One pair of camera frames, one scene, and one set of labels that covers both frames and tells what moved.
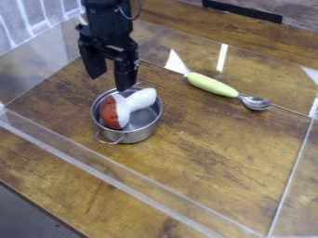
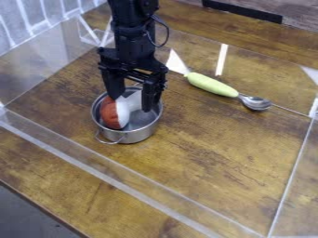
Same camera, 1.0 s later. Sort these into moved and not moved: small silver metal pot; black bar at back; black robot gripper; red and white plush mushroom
Moved: black robot gripper
Not moved: black bar at back; red and white plush mushroom; small silver metal pot
